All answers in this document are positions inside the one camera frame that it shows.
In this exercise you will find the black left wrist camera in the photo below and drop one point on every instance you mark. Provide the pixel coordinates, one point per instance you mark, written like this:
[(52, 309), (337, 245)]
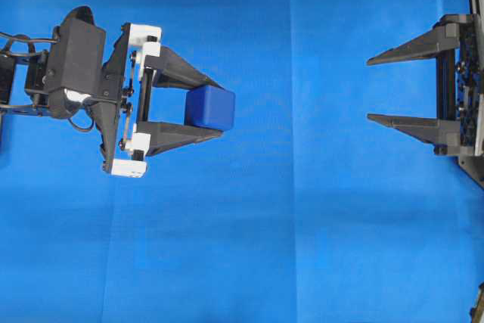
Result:
[(74, 62)]

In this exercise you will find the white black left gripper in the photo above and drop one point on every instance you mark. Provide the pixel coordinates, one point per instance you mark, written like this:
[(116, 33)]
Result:
[(125, 147)]

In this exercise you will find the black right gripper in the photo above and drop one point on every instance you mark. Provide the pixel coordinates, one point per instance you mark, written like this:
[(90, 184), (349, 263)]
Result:
[(457, 39)]

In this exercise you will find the blue block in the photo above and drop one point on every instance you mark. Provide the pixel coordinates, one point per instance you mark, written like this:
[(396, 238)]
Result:
[(210, 107)]

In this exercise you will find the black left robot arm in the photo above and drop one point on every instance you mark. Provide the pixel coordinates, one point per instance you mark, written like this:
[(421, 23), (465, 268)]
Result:
[(23, 70)]

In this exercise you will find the blue table cloth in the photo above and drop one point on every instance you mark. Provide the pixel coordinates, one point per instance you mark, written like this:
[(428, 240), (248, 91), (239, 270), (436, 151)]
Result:
[(306, 211)]

